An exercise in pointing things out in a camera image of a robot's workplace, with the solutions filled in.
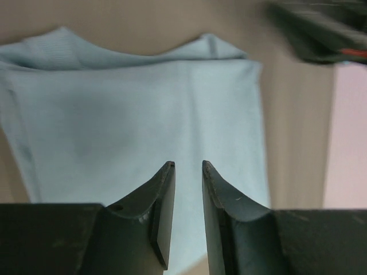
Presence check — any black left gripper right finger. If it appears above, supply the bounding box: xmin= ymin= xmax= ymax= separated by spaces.
xmin=202 ymin=161 xmax=366 ymax=274

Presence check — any grey-blue t-shirt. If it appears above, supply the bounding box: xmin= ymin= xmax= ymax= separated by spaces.
xmin=1 ymin=28 xmax=270 ymax=274

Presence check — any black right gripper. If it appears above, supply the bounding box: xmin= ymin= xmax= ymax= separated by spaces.
xmin=265 ymin=1 xmax=366 ymax=65

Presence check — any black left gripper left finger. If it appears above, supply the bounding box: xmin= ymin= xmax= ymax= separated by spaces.
xmin=1 ymin=162 xmax=175 ymax=274

